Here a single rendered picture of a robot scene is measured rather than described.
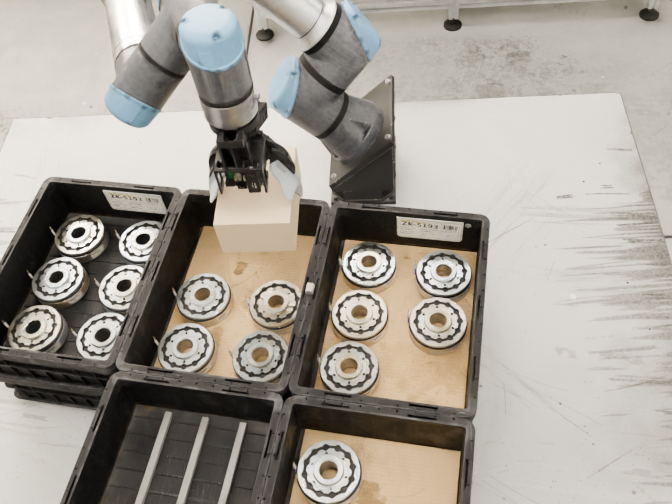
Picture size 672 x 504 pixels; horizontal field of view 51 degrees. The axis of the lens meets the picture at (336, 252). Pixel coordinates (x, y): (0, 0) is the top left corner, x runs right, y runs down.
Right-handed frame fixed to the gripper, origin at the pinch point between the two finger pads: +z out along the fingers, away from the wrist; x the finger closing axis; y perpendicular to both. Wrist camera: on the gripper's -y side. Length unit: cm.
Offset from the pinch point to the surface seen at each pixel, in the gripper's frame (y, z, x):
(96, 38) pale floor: -189, 111, -111
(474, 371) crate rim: 23.8, 17.8, 34.3
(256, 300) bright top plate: 6.0, 23.7, -3.9
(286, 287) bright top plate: 3.3, 23.8, 1.5
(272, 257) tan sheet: -5.7, 26.7, -2.3
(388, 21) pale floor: -190, 111, 23
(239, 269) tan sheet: -3.0, 26.7, -8.7
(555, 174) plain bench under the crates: -36, 40, 60
